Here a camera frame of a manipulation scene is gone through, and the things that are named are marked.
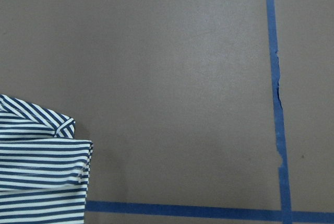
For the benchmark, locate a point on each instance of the striped polo shirt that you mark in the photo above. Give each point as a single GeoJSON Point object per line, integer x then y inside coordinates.
{"type": "Point", "coordinates": [44, 168]}

